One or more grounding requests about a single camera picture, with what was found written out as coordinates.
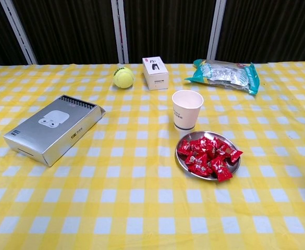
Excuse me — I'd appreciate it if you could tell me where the round steel plate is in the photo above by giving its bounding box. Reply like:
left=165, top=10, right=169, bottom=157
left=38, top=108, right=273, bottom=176
left=175, top=130, right=241, bottom=181

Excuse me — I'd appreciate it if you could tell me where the white paper cup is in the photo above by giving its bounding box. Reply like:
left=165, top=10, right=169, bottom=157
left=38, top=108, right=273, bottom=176
left=172, top=90, right=204, bottom=132

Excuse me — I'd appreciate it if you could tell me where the small white product box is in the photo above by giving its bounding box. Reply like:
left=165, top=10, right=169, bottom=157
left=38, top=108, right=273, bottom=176
left=142, top=56, right=169, bottom=91

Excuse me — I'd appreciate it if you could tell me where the yellow tennis ball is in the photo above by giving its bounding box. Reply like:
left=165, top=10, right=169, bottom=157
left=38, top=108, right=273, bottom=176
left=113, top=66, right=136, bottom=89

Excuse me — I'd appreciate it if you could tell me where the yellow checkered tablecloth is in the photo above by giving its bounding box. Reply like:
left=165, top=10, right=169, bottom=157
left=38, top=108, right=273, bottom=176
left=0, top=61, right=305, bottom=250

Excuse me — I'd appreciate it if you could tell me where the teal snack bag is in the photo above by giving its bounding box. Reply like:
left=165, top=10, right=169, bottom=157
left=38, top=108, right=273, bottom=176
left=184, top=59, right=261, bottom=96

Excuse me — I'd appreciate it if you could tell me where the silver earbuds box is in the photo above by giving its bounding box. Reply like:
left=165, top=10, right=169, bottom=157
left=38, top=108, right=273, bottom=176
left=3, top=94, right=106, bottom=167

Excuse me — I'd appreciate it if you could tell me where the white metal frame post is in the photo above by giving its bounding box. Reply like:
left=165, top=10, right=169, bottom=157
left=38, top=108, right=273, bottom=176
left=111, top=0, right=129, bottom=64
left=0, top=0, right=38, bottom=65
left=206, top=0, right=226, bottom=60

